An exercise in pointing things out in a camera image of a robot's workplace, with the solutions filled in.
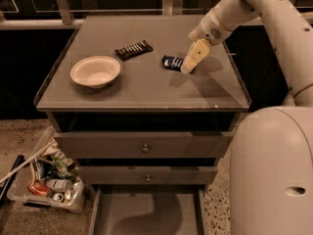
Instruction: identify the grey middle drawer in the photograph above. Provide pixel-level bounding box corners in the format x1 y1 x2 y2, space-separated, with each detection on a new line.
76 166 217 185

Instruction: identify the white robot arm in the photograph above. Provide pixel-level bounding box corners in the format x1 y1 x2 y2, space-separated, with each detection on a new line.
181 0 313 235

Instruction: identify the white paper bowl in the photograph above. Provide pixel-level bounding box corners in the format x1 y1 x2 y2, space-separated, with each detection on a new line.
69 56 120 89

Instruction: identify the grey drawer cabinet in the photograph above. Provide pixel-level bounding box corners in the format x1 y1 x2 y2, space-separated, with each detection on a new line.
33 14 252 194

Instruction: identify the grey top drawer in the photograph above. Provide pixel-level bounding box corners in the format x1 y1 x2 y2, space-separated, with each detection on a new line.
55 132 233 159

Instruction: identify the grey open bottom drawer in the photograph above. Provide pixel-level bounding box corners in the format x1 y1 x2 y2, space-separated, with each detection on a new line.
88 185 208 235

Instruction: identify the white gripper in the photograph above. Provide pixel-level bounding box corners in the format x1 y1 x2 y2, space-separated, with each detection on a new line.
181 9 232 74

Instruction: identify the metal window railing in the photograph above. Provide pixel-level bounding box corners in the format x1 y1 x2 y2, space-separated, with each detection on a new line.
0 0 312 30

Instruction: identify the black snack bar wrapper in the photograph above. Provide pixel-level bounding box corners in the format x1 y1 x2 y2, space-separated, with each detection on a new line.
114 40 153 61

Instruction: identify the blue rxbar blueberry bar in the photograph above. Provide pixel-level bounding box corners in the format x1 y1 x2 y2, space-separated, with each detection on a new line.
161 55 184 71

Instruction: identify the red crushed can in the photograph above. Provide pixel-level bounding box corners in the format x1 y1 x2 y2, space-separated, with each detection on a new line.
27 181 50 197

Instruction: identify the white stick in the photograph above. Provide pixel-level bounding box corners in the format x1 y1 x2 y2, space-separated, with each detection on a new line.
0 141 53 184

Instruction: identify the clear plastic trash bin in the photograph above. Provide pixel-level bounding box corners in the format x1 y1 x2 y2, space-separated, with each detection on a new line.
7 127 85 213

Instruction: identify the silver soda can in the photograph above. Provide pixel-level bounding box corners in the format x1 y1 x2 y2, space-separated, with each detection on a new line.
46 179 72 193

